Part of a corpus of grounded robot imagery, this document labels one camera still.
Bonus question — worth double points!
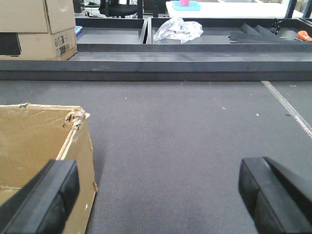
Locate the crumpled clear plastic bag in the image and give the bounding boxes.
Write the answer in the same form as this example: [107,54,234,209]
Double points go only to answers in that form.
[153,17,203,43]

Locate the brown corrugated cardboard box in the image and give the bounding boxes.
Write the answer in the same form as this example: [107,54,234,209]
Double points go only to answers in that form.
[0,103,98,234]

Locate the cyan tray with pink block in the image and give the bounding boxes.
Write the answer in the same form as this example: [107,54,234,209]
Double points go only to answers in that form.
[170,0,201,11]

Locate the dark grey foam wedges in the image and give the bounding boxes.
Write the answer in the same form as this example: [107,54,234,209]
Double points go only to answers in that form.
[229,23,305,44]

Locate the black low shelf frame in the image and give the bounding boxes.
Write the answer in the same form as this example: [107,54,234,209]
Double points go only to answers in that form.
[0,18,312,81]

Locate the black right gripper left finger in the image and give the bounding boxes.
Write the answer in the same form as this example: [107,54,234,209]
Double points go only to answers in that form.
[0,159,80,234]

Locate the black office chair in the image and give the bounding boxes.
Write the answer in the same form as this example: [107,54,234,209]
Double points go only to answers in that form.
[98,0,143,19]

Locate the white zipper strip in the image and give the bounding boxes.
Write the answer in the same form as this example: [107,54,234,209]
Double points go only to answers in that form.
[261,81,312,139]

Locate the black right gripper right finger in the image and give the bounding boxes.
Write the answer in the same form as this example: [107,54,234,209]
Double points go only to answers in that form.
[238,157,312,234]

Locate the white table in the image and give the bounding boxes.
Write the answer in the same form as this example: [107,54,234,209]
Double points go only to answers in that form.
[165,1,304,19]

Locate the large printed cardboard box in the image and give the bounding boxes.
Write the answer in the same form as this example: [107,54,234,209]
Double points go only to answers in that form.
[0,0,78,60]

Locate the black clamp knob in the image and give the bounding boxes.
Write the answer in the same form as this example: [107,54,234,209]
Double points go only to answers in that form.
[271,18,285,35]

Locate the orange tool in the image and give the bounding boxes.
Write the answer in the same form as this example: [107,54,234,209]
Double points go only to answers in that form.
[297,30,312,41]

